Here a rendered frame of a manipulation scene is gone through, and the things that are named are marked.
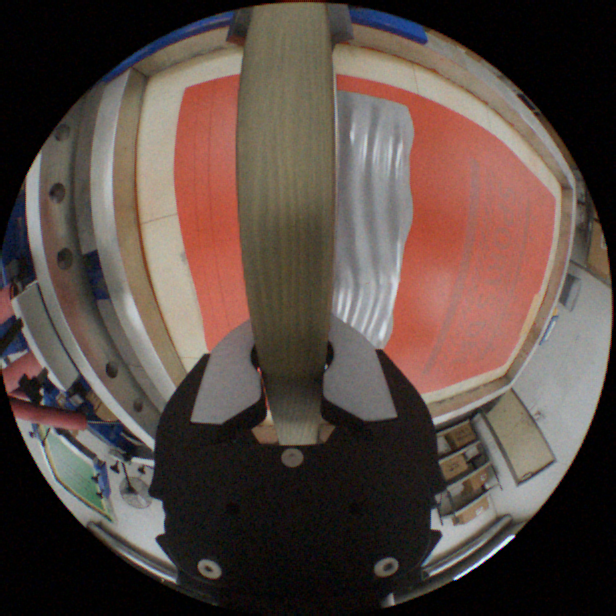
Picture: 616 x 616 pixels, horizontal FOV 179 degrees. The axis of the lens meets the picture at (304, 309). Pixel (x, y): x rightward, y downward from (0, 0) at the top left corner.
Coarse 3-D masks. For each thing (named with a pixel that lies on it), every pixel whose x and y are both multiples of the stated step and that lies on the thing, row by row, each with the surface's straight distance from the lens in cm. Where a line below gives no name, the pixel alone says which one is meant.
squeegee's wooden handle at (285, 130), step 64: (256, 64) 8; (320, 64) 8; (256, 128) 6; (320, 128) 6; (256, 192) 6; (320, 192) 6; (256, 256) 6; (320, 256) 6; (256, 320) 7; (320, 320) 7; (320, 384) 9
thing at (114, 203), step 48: (192, 48) 26; (384, 48) 26; (432, 48) 26; (480, 96) 33; (96, 144) 25; (96, 192) 23; (96, 240) 23; (144, 288) 22; (144, 336) 23; (528, 336) 61
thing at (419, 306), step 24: (216, 288) 19; (240, 288) 19; (408, 288) 21; (432, 288) 23; (216, 312) 21; (240, 312) 20; (408, 312) 23; (432, 312) 25; (528, 312) 52; (216, 336) 22; (408, 336) 25; (432, 336) 28; (504, 336) 46; (408, 360) 28; (480, 360) 44; (504, 360) 57; (432, 384) 37
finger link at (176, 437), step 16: (192, 368) 10; (192, 384) 9; (176, 400) 9; (192, 400) 8; (176, 416) 8; (160, 432) 8; (176, 432) 8; (192, 432) 8; (208, 432) 7; (224, 432) 8; (160, 448) 8; (176, 448) 8; (192, 448) 7; (160, 464) 8; (176, 464) 7; (160, 480) 7; (160, 496) 7
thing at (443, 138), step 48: (192, 96) 23; (384, 96) 22; (192, 144) 20; (432, 144) 22; (480, 144) 29; (192, 192) 19; (432, 192) 21; (528, 192) 39; (192, 240) 19; (432, 240) 21; (528, 288) 46
